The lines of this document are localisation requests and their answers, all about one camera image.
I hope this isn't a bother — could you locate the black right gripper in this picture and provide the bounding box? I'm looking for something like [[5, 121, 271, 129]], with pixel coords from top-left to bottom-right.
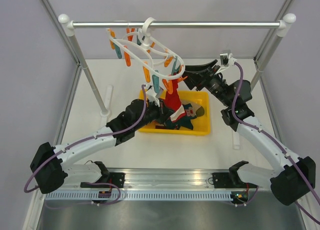
[[177, 59, 233, 107]]

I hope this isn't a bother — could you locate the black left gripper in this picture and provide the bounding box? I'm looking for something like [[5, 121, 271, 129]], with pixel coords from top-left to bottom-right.
[[133, 97, 175, 131]]

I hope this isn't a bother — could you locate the dark green sock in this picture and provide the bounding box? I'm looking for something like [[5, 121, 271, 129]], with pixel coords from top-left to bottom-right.
[[170, 102, 197, 125], [176, 119, 194, 130]]

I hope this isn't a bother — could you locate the white clip sock hanger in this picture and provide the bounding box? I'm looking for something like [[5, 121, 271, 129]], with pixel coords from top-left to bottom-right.
[[107, 17, 186, 94]]

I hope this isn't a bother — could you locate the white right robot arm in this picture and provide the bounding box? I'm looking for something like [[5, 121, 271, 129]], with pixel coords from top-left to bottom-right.
[[183, 61, 320, 205]]

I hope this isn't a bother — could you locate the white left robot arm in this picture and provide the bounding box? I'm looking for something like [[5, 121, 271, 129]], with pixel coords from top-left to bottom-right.
[[30, 99, 173, 194]]

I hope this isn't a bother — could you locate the yellow plastic tray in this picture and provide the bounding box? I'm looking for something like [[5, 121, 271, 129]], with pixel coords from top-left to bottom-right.
[[139, 90, 211, 136]]

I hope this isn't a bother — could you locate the silver clothes rack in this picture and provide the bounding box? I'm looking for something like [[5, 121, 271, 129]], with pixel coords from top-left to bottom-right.
[[58, 14, 296, 117]]

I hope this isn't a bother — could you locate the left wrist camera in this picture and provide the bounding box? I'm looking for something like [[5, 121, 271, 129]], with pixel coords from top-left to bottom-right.
[[144, 85, 164, 107]]

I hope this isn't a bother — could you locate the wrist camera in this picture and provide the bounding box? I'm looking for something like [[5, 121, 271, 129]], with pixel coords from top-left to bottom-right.
[[215, 50, 237, 75], [144, 85, 164, 107]]

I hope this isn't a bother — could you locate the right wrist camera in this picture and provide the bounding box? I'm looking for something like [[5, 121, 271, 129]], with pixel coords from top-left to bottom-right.
[[215, 50, 237, 75]]

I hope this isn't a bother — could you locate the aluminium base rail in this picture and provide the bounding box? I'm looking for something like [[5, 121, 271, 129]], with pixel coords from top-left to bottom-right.
[[34, 167, 306, 190]]

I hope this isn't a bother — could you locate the white slotted cable duct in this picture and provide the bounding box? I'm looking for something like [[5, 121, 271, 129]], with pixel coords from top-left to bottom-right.
[[45, 190, 233, 201]]

